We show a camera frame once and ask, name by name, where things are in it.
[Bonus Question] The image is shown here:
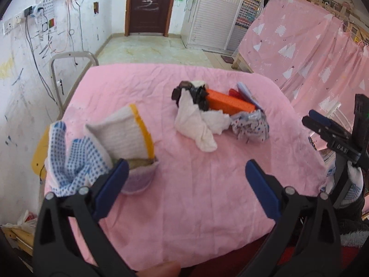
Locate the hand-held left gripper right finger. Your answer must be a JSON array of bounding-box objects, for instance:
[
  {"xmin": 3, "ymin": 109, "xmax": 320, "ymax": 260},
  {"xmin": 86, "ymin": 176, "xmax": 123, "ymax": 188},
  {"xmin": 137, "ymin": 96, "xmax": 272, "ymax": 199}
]
[{"xmin": 245, "ymin": 159, "xmax": 342, "ymax": 277}]

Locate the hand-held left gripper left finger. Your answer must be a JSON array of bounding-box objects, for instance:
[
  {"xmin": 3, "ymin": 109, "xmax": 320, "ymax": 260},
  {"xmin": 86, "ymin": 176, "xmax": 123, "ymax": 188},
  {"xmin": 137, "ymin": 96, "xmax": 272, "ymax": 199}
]
[{"xmin": 33, "ymin": 158, "xmax": 136, "ymax": 277}]

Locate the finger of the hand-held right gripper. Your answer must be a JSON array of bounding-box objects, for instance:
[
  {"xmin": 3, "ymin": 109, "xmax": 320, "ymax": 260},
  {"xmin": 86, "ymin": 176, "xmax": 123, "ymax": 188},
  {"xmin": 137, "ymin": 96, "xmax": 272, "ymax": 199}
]
[
  {"xmin": 302, "ymin": 115, "xmax": 346, "ymax": 143},
  {"xmin": 309, "ymin": 109, "xmax": 354, "ymax": 139}
]

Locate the white dotted work glove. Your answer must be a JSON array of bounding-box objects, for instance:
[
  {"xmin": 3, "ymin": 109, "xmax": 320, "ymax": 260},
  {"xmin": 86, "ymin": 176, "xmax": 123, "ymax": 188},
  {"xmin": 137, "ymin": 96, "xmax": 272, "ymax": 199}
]
[{"xmin": 45, "ymin": 104, "xmax": 155, "ymax": 198}]

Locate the orange cardboard box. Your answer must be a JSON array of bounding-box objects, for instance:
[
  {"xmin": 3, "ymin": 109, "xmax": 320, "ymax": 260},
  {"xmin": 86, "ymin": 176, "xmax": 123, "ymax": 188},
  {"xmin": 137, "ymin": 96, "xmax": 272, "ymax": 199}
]
[{"xmin": 205, "ymin": 89, "xmax": 256, "ymax": 115}]

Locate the white tissue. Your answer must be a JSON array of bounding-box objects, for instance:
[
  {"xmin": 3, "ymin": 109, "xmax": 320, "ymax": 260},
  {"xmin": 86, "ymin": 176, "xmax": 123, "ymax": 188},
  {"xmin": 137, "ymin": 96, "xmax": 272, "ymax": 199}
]
[
  {"xmin": 174, "ymin": 92, "xmax": 218, "ymax": 153},
  {"xmin": 202, "ymin": 110, "xmax": 231, "ymax": 135}
]

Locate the person's right hand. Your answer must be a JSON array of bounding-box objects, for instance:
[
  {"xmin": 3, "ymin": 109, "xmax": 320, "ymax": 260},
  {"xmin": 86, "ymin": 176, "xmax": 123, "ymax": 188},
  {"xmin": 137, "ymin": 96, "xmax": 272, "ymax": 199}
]
[{"xmin": 339, "ymin": 162, "xmax": 365, "ymax": 209}]

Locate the person's left hand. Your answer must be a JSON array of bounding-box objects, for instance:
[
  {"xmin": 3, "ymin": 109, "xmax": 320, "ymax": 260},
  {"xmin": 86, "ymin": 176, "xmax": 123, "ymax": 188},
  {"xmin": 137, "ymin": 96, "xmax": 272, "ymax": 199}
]
[{"xmin": 135, "ymin": 261, "xmax": 181, "ymax": 277}]

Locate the crumpled printed wrapper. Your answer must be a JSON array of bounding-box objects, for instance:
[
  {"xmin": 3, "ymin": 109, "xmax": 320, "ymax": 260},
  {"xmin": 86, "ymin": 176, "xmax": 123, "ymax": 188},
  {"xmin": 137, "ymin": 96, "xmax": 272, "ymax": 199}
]
[{"xmin": 230, "ymin": 110, "xmax": 270, "ymax": 144}]

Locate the pink tablecloth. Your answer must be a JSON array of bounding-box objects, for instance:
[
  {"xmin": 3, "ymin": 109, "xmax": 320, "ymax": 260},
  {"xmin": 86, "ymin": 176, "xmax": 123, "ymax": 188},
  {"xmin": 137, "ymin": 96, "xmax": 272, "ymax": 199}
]
[{"xmin": 45, "ymin": 63, "xmax": 326, "ymax": 269}]

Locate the pink printed curtain sheet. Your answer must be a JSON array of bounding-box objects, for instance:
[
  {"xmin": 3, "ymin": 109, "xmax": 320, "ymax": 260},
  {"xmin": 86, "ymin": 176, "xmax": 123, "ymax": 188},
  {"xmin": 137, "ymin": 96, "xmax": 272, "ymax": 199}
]
[{"xmin": 238, "ymin": 0, "xmax": 369, "ymax": 122}]

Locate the light blue paper packet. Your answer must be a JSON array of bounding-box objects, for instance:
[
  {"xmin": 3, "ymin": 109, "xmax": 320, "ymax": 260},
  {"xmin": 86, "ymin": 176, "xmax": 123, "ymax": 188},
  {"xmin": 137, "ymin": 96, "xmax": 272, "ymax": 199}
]
[{"xmin": 236, "ymin": 82, "xmax": 263, "ymax": 111}]

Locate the black crumpled wrapper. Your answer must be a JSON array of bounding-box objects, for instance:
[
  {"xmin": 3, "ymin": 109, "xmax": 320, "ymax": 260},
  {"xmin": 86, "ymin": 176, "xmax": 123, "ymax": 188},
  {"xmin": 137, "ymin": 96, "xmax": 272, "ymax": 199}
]
[{"xmin": 172, "ymin": 81, "xmax": 209, "ymax": 111}]

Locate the white plastic bag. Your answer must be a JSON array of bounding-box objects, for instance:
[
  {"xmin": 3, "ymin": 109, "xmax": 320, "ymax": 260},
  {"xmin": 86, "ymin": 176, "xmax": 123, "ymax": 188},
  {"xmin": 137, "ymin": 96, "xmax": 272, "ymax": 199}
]
[{"xmin": 1, "ymin": 211, "xmax": 38, "ymax": 234}]

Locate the white slatted wardrobe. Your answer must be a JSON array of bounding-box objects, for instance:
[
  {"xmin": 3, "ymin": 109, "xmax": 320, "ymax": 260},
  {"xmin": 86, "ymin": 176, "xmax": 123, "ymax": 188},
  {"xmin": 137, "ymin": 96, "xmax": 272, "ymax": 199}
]
[{"xmin": 181, "ymin": 0, "xmax": 251, "ymax": 51}]

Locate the dark brown door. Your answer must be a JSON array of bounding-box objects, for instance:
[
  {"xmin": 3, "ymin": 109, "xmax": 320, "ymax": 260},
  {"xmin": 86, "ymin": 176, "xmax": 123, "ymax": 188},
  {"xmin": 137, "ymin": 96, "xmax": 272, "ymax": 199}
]
[{"xmin": 125, "ymin": 0, "xmax": 179, "ymax": 37}]

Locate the black plug adapter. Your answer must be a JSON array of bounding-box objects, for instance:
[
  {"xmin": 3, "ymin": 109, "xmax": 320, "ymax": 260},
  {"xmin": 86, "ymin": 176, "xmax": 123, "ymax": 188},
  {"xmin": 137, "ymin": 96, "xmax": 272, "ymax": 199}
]
[{"xmin": 24, "ymin": 4, "xmax": 44, "ymax": 18}]

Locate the grey metal chair frame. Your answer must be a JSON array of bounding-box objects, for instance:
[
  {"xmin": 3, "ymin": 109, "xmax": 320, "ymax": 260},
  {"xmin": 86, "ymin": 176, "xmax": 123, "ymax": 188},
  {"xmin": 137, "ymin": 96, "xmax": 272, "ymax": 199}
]
[{"xmin": 50, "ymin": 51, "xmax": 99, "ymax": 119}]

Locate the colourful grid wall poster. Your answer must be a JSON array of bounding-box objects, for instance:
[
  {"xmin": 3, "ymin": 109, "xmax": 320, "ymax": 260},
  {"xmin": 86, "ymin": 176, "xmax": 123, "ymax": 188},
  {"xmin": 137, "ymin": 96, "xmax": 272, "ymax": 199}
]
[{"xmin": 235, "ymin": 0, "xmax": 261, "ymax": 29}]

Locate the black cable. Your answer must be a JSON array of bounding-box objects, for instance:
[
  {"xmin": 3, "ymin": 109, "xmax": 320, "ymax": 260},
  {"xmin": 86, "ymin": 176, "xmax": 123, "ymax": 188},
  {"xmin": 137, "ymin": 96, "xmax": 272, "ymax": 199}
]
[{"xmin": 25, "ymin": 16, "xmax": 57, "ymax": 101}]

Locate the television cable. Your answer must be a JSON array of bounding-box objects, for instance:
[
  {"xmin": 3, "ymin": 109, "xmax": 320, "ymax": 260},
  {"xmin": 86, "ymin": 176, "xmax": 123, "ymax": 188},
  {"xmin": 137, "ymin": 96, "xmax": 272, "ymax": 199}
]
[{"xmin": 67, "ymin": 0, "xmax": 85, "ymax": 53}]

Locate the white wall power strip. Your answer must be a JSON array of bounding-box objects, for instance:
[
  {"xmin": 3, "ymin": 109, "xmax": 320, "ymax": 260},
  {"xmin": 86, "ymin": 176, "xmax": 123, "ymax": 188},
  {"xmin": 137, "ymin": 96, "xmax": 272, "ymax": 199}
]
[{"xmin": 2, "ymin": 17, "xmax": 24, "ymax": 33}]

